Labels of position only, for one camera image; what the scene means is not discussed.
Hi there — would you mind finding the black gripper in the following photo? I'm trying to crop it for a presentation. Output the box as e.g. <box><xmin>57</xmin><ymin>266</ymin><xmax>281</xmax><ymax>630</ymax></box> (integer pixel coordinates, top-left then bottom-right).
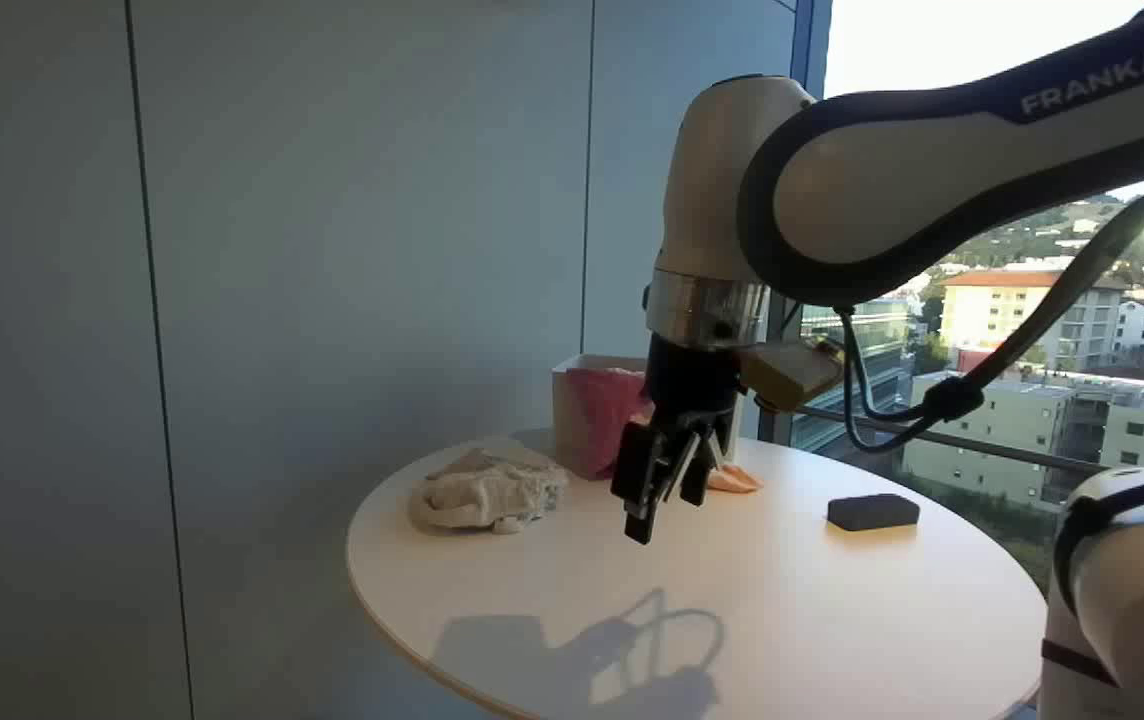
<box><xmin>606</xmin><ymin>334</ymin><xmax>748</xmax><ymax>548</ymax></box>

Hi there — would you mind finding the orange object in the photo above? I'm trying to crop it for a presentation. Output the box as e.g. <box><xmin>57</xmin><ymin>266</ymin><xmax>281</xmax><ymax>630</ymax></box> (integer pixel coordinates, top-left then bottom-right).
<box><xmin>708</xmin><ymin>455</ymin><xmax>762</xmax><ymax>501</ymax></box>

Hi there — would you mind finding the white towel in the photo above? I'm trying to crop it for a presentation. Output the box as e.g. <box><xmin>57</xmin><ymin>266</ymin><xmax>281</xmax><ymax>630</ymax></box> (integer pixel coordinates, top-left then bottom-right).
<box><xmin>405</xmin><ymin>443</ymin><xmax>577</xmax><ymax>541</ymax></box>

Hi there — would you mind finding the white plastic storage box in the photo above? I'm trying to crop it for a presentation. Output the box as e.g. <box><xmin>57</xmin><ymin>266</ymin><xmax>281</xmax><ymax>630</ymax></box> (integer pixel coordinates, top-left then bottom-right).
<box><xmin>548</xmin><ymin>351</ymin><xmax>773</xmax><ymax>481</ymax></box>

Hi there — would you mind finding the black rectangular block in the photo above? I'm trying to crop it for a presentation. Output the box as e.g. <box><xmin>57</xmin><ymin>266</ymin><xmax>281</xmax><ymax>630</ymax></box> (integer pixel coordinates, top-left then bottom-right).
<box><xmin>824</xmin><ymin>489</ymin><xmax>924</xmax><ymax>537</ymax></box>

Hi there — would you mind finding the red roofed building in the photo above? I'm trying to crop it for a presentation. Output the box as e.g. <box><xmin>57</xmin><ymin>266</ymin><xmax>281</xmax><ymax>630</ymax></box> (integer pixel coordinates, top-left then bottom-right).
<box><xmin>936</xmin><ymin>266</ymin><xmax>1129</xmax><ymax>372</ymax></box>

